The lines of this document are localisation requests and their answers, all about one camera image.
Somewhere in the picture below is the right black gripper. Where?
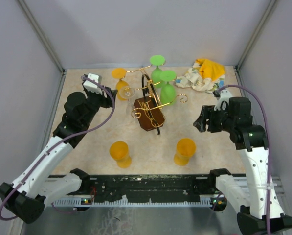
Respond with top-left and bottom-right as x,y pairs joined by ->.
193,104 -> 235,133

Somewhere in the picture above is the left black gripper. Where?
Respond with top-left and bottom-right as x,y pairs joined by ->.
82,82 -> 118,126

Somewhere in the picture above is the orange wine glass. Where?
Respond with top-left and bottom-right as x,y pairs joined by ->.
109,141 -> 132,168
111,68 -> 129,100
174,138 -> 196,166

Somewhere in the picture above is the clear wine glass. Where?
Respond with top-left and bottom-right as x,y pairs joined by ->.
119,86 -> 135,115

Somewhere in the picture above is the gold wire wine glass rack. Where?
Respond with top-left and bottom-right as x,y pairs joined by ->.
131,67 -> 188,135

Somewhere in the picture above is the green wine glass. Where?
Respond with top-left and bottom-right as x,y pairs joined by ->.
150,55 -> 165,89
160,70 -> 177,104

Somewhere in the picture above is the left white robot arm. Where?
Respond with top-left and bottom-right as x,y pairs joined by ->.
0,85 -> 117,224

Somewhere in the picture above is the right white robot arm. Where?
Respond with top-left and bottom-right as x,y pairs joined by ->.
193,97 -> 292,235

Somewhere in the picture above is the crumpled floral yellow cloth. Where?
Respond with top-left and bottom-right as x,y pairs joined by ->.
175,58 -> 226,93

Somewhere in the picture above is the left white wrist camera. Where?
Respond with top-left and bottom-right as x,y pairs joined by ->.
81,73 -> 103,94

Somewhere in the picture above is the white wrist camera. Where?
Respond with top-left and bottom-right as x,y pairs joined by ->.
213,89 -> 233,111
81,73 -> 103,94

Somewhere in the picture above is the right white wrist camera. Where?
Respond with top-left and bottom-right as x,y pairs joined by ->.
213,89 -> 233,111

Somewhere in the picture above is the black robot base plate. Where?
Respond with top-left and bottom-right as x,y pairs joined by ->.
69,174 -> 219,203

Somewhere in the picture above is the white slotted cable duct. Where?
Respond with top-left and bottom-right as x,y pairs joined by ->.
53,196 -> 216,208

